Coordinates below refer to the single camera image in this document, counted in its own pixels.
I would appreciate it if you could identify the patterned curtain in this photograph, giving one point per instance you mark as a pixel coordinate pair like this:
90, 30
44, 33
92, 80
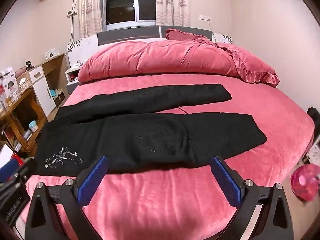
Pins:
90, 7
172, 2

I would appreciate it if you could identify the pink bed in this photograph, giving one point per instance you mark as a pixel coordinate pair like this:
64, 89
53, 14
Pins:
175, 205

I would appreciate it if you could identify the white printed box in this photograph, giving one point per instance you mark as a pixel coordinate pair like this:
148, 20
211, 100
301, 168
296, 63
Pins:
7, 80

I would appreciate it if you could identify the white wall socket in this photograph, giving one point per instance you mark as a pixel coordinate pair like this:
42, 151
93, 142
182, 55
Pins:
204, 17
72, 12

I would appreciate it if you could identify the white nightstand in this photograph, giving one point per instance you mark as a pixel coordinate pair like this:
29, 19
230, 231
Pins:
71, 78

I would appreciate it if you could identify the wooden desk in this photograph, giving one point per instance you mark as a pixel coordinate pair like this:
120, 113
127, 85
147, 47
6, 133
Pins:
23, 105

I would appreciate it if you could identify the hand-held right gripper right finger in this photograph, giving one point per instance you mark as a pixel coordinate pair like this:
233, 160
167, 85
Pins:
226, 182

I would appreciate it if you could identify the teal round toy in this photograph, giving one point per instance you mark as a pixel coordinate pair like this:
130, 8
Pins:
53, 93

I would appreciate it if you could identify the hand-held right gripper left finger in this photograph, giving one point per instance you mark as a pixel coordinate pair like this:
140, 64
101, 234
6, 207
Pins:
91, 182

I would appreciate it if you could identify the pink duvet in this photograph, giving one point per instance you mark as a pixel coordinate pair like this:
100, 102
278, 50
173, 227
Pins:
155, 57

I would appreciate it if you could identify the woven basket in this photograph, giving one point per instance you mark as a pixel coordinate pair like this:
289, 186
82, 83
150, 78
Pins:
25, 85

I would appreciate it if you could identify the black pants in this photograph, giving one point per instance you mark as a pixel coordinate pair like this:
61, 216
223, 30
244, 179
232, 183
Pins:
150, 140

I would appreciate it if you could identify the light blue cup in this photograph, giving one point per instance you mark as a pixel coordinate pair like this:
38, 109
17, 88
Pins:
33, 127

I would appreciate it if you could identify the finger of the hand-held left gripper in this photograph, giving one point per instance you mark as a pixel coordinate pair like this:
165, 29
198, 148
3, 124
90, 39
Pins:
27, 168

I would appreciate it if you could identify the pink plastic bag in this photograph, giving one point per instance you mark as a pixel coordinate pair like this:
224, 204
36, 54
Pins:
306, 182

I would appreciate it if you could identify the grey and white headboard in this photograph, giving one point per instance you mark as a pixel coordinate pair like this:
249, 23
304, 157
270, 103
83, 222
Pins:
125, 33

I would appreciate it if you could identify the dark cloth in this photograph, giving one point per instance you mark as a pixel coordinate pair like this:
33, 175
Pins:
313, 115

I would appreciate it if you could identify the wooden cabinet with white doors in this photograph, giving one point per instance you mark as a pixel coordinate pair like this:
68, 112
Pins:
43, 87

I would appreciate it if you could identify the pink ruffled pillow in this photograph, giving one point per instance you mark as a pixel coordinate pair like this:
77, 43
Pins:
250, 62

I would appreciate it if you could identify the window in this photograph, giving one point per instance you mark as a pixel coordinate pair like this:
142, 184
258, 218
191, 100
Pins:
125, 2

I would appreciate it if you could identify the wall socket with charger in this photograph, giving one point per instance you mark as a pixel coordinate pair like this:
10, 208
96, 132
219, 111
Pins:
51, 54

